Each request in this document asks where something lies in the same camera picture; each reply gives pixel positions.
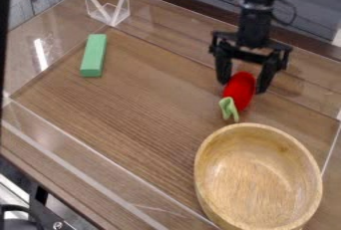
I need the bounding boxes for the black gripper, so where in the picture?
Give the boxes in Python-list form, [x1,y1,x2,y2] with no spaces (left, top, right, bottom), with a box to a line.
[209,31,293,94]

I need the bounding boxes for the red plush strawberry toy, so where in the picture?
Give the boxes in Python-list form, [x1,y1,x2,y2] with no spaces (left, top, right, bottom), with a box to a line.
[218,72,256,122]

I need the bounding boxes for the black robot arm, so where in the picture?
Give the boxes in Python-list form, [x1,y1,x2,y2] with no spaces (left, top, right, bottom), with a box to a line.
[209,0,297,94]

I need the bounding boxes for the clear acrylic tray barrier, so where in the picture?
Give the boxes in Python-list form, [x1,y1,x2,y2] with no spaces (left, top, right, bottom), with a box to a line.
[0,0,341,230]

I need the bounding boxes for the clear acrylic corner stand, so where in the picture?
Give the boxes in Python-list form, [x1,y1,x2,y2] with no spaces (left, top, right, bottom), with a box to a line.
[86,0,131,27]

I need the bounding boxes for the green rectangular block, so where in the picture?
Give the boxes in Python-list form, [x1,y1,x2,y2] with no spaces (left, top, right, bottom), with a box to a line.
[80,34,107,78]

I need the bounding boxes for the wooden bowl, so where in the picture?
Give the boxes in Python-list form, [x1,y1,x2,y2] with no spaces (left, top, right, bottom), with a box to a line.
[193,122,322,230]

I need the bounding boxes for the black table leg bracket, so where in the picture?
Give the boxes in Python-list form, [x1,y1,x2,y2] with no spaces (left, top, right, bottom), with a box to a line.
[30,185,76,230]

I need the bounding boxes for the black cable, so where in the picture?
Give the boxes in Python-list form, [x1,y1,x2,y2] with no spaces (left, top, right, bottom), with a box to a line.
[0,203,32,230]

